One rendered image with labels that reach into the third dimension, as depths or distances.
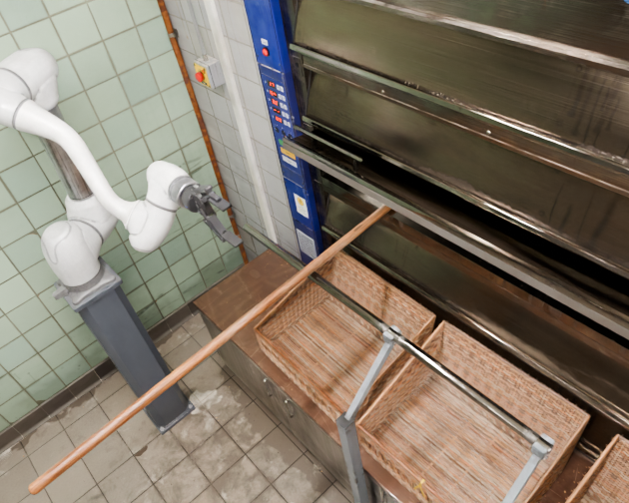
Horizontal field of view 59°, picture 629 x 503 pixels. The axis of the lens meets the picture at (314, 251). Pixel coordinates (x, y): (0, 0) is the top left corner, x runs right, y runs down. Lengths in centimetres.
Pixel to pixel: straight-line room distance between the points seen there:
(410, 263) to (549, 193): 71
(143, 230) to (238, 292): 94
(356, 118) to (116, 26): 117
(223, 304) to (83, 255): 71
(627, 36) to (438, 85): 46
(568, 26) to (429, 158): 55
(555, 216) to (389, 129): 56
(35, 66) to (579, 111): 155
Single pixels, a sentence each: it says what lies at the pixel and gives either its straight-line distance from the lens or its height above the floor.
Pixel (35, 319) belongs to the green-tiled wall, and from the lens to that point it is 296.
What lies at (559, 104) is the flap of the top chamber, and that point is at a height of 179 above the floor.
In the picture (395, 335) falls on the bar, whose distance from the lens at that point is 160.
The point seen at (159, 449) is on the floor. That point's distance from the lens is 298.
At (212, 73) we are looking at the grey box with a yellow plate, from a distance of 239.
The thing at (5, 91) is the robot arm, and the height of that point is 180.
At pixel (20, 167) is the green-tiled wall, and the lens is 257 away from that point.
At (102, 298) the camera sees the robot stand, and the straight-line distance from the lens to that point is 230.
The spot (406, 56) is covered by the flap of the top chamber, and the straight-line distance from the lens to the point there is 155.
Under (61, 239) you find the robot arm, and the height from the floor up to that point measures 126.
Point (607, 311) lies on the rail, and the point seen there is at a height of 144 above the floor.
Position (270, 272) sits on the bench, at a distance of 266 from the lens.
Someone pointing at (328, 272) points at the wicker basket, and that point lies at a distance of 238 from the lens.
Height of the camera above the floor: 247
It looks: 44 degrees down
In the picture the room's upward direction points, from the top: 11 degrees counter-clockwise
